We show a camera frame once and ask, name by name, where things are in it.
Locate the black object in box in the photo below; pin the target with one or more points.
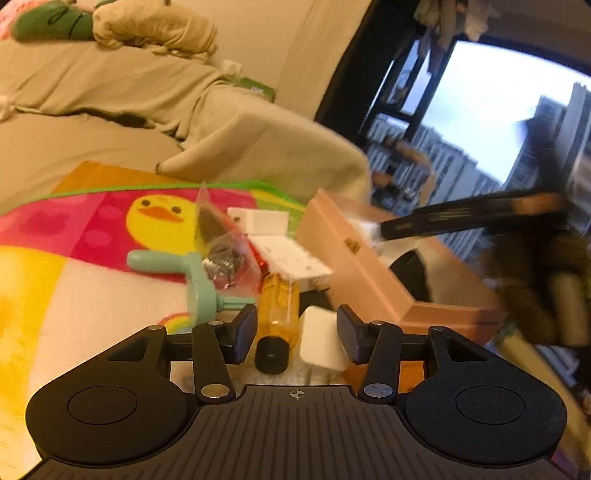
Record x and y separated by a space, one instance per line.
411 277

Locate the white wall socket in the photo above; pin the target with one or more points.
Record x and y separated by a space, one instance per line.
232 68

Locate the clear bag of screws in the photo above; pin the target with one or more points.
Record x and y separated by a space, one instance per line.
221 258

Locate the dark curtain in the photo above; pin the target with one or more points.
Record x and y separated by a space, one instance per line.
355 69

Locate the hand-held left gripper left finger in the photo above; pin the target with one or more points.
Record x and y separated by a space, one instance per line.
244 334

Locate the white small box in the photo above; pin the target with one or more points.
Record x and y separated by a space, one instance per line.
258 220

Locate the white printed card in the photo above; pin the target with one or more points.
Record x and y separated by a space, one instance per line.
295 258

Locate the green plush toy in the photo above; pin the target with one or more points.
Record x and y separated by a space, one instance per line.
51 21

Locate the colourful printed mat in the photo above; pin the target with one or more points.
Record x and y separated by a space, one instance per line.
92 230

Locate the pink cardboard box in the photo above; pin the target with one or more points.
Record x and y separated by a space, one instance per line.
325 230

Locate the green box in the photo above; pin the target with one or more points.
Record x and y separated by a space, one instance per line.
256 87

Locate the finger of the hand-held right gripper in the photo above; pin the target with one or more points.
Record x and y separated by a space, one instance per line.
438 225
461 206

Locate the pink plush toy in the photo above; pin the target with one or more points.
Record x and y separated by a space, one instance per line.
5 23

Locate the beige cushion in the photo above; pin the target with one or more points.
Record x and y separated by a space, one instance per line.
157 27

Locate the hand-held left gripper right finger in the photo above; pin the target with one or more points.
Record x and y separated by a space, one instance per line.
351 338

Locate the beige covered sofa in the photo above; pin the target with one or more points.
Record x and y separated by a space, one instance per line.
115 92

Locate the white charger cube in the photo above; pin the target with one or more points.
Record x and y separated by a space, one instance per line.
318 341

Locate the white small item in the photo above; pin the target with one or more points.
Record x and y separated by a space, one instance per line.
362 229

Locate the hanging clothes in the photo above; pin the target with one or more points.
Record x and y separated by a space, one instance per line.
452 18

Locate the window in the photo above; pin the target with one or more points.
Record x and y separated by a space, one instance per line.
485 115

